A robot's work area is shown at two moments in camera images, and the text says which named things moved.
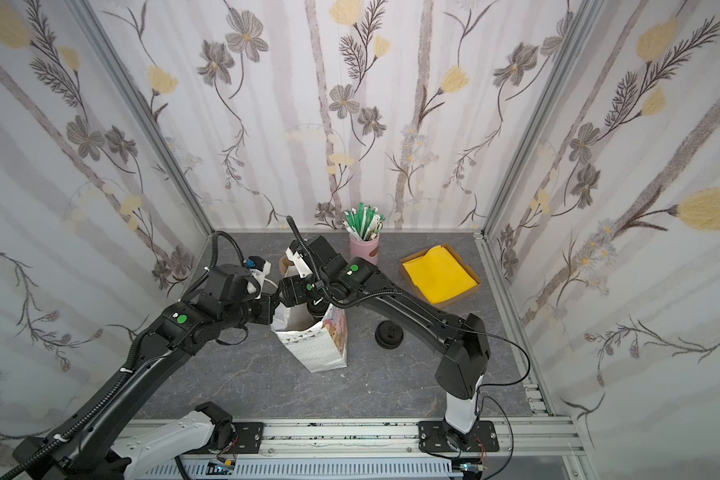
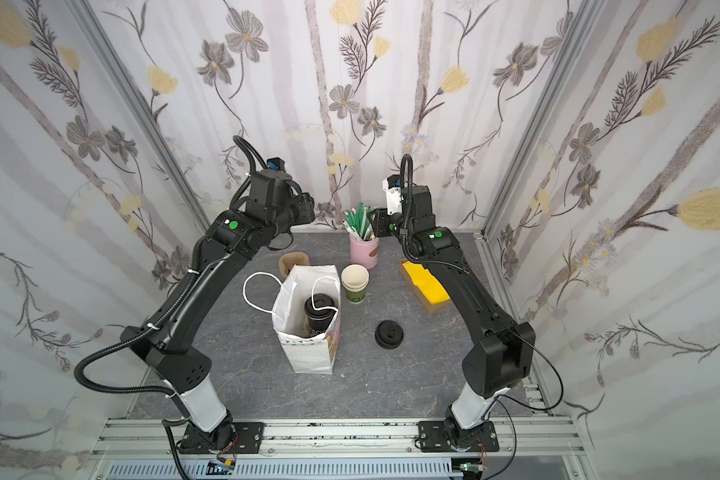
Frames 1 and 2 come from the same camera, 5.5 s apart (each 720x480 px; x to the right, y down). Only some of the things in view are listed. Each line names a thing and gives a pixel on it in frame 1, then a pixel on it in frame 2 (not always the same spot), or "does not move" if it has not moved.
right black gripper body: x=303 y=289 -> x=379 y=222
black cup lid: x=388 y=334 does not move
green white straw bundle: x=366 y=223 does not move
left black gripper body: x=267 y=307 -> x=303 y=209
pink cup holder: x=365 y=249 does not move
